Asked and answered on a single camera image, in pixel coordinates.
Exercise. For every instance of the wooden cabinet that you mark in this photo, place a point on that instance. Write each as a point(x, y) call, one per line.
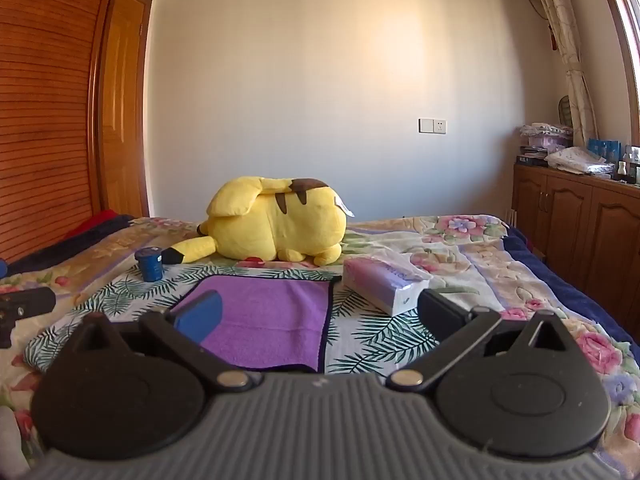
point(575, 220)

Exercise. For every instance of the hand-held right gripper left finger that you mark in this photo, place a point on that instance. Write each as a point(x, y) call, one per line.
point(200, 316)

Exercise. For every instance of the row of blue boxes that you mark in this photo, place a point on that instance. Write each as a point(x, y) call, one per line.
point(604, 150)

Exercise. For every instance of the small bottles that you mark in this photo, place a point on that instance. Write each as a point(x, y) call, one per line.
point(629, 167)

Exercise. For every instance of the stack of boxes and cloths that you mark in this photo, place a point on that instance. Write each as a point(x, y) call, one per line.
point(545, 142)

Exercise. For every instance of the yellow plush toy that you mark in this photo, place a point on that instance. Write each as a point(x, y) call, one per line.
point(275, 220)

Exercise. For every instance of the dark blue blanket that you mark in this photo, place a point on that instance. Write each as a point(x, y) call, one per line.
point(560, 280)

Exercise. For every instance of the wooden door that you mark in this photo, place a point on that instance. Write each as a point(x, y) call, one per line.
point(122, 110)

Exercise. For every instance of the dark woven hand fan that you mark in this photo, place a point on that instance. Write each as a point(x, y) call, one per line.
point(564, 110)

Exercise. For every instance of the purple towel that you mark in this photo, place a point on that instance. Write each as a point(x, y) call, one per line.
point(270, 320)

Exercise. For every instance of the purple white tissue pack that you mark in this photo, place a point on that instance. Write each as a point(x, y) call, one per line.
point(385, 285)

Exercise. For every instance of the small blue can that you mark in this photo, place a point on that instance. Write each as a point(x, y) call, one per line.
point(149, 264)

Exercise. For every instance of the floral bedspread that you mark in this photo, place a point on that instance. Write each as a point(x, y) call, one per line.
point(450, 260)

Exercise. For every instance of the wooden louvered wardrobe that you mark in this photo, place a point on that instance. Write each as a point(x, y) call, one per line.
point(45, 110)

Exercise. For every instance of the red cloth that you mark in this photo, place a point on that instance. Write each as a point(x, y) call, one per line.
point(100, 222)

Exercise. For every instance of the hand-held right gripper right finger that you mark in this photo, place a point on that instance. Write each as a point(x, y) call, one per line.
point(440, 310)

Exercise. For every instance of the beige patterned curtain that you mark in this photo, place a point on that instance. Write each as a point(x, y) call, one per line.
point(567, 50)

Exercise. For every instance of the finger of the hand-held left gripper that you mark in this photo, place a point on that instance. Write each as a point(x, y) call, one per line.
point(27, 302)

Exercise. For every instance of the white wall socket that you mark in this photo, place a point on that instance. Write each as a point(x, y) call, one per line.
point(433, 126)

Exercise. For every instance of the wooden window frame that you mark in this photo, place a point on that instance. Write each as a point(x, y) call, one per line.
point(627, 35)

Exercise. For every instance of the dark fuzzy blanket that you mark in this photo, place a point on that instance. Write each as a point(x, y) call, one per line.
point(55, 250)

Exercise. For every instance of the folded white floral cloth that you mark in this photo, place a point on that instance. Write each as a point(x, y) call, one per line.
point(580, 160)

